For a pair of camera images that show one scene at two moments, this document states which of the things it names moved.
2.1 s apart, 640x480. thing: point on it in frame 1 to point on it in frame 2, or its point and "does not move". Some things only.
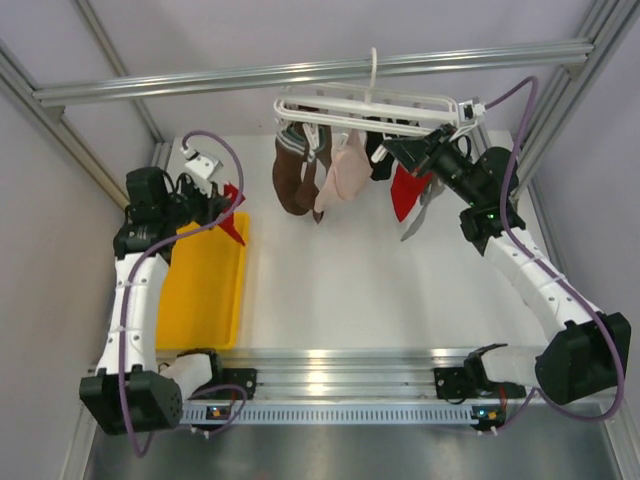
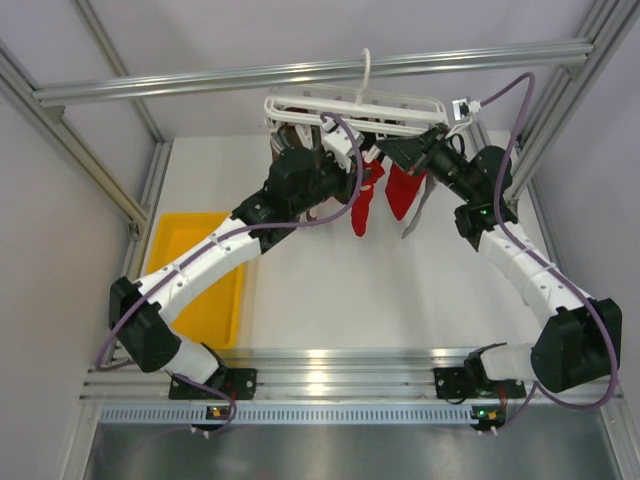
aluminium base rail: x=342 y=374 does not move
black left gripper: x=213 y=206 to x=348 y=180
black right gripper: x=418 y=153 does not move
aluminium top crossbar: x=251 y=77 does not move
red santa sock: x=229 y=225 to x=371 y=172
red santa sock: x=405 y=189 does not move
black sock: x=381 y=169 to x=371 y=137
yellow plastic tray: x=201 y=290 does not move
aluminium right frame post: x=607 y=23 does not move
